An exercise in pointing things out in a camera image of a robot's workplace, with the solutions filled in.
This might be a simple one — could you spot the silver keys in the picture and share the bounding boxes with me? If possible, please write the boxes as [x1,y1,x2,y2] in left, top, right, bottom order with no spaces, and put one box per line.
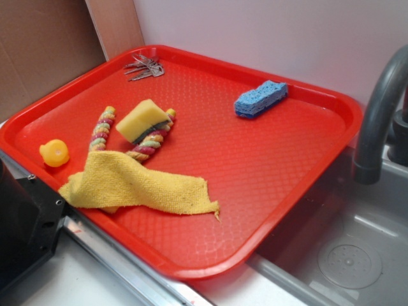
[123,54,165,82]

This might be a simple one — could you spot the red plastic tray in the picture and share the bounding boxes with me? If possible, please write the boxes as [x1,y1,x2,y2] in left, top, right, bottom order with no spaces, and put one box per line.
[1,45,362,281]

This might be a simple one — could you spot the blue sponge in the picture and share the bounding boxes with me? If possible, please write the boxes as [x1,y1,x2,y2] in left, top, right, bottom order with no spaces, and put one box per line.
[234,80,288,119]

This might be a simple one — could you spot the yellow sponge with dark pad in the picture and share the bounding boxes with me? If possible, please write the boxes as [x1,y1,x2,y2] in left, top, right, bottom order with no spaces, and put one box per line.
[116,99,171,144]

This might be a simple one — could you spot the yellow terry cloth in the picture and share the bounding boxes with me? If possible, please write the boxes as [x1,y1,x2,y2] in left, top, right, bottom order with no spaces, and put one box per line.
[59,151,220,217]

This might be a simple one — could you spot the yellow rubber duck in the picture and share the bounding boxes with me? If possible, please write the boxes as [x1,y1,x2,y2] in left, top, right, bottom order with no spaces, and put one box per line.
[39,139,70,168]

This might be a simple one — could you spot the grey faucet spout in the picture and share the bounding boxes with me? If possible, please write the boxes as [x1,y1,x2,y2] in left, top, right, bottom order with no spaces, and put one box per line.
[352,45,407,184]

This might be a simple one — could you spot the grey sink basin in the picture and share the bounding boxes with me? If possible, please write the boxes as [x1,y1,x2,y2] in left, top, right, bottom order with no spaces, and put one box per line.
[248,149,407,305]

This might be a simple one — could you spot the brown cardboard panel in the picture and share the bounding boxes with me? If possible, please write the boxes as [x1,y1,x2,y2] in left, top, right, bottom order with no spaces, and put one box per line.
[1,1,144,121]

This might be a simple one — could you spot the multicolour twisted rope toy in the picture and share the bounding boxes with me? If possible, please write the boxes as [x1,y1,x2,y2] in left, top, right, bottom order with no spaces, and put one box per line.
[89,106,177,163]

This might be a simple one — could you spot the metal counter rail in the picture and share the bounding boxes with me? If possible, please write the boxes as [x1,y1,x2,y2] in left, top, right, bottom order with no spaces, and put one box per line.
[0,149,205,306]

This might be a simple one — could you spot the dark faucet handle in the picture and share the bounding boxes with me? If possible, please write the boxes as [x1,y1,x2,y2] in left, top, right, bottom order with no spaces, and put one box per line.
[388,89,407,166]

